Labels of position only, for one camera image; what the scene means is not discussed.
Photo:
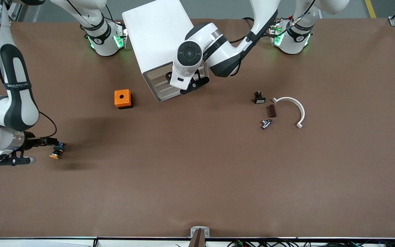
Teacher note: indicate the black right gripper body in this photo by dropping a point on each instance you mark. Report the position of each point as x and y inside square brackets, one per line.
[30, 143]

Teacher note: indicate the orange push button switch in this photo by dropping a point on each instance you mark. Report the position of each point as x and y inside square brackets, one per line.
[57, 151]

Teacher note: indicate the white plastic drawer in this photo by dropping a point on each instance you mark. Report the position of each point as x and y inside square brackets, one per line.
[158, 82]
[156, 73]
[163, 89]
[166, 96]

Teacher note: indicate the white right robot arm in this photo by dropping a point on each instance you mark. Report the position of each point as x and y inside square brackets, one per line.
[15, 109]

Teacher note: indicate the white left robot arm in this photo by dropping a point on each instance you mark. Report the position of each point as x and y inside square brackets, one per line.
[225, 58]

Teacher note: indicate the white drawer cabinet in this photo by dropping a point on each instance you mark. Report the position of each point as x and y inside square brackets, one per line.
[156, 31]

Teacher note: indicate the orange box with hole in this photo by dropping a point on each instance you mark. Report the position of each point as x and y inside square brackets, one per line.
[122, 97]

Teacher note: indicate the brown terminal block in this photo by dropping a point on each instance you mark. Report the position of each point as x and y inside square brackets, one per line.
[272, 111]

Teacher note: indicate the silver metal fitting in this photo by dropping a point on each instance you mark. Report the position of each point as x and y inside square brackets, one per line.
[266, 124]

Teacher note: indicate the brown table cover sheet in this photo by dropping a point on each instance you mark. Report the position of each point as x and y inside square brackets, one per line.
[197, 171]

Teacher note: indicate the white curved plastic arc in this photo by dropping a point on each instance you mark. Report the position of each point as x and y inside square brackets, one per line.
[302, 111]

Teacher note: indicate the brown metal support bar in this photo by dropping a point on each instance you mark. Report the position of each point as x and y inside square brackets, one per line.
[197, 240]

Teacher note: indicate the small black white switch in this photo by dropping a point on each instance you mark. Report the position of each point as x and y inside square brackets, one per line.
[260, 100]

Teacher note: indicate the grey metal mounting bracket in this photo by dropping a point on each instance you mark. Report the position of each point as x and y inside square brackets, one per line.
[207, 233]

